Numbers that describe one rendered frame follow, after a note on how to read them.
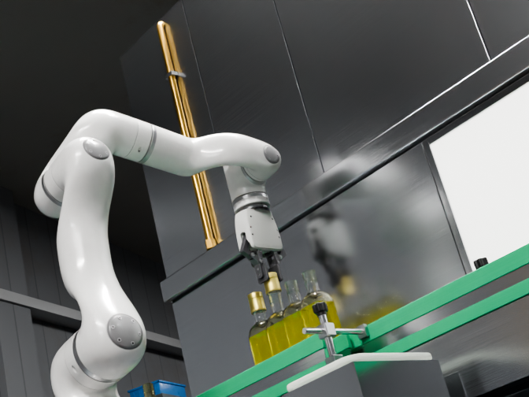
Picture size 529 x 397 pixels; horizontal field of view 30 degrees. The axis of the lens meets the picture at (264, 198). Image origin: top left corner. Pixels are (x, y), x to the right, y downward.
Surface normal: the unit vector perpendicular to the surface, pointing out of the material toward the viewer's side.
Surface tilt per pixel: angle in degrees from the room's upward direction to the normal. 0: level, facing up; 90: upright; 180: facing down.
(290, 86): 90
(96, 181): 126
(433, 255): 90
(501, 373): 90
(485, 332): 90
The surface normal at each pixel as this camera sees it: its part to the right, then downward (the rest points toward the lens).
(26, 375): 0.88, -0.36
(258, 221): 0.60, -0.44
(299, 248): -0.73, -0.10
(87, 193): 0.48, 0.08
